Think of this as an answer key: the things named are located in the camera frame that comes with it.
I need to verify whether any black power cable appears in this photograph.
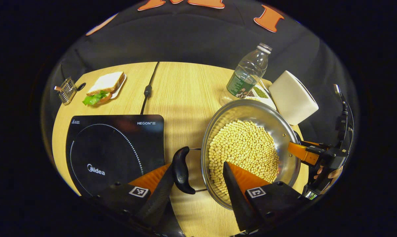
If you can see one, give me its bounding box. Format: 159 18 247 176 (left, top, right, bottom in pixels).
140 62 160 115

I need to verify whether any wire utensil holder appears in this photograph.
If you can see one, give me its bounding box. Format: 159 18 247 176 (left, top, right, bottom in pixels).
54 77 77 106

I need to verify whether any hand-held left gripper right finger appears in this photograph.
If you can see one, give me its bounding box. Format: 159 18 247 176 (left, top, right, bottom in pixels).
222 161 311 232

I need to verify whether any pile of soybeans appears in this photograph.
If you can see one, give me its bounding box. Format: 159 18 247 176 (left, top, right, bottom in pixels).
208 119 280 198

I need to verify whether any steel pot with black handles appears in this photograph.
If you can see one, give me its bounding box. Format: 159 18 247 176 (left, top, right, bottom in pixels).
173 99 302 210

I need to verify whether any black induction cooktop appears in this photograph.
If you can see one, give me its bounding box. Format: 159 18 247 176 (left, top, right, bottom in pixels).
66 114 165 198

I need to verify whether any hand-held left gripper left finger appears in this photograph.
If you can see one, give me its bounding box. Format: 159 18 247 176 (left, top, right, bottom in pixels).
93 164 176 227

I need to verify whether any small white plate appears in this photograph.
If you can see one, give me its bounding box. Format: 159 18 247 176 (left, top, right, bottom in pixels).
109 74 127 99

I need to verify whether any clear plastic bottle green label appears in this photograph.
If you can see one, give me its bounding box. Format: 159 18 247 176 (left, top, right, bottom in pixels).
219 43 272 106

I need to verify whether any white toaster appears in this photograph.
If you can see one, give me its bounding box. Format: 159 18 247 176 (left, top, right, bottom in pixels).
269 70 319 125

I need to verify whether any white dish of mixed beans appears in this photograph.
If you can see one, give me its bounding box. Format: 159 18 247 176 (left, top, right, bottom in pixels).
246 85 277 111

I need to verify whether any sandwich with lettuce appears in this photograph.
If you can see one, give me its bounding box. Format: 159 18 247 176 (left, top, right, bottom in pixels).
82 71 125 106

